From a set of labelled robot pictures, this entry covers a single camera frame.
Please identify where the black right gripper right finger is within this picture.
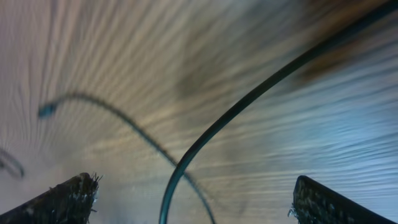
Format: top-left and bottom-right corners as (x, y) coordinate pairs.
(288, 175), (396, 224)

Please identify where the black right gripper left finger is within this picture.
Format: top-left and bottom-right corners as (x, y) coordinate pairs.
(1, 172), (101, 224)

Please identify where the black thin cable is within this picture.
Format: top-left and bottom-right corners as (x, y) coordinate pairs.
(0, 0), (398, 224)

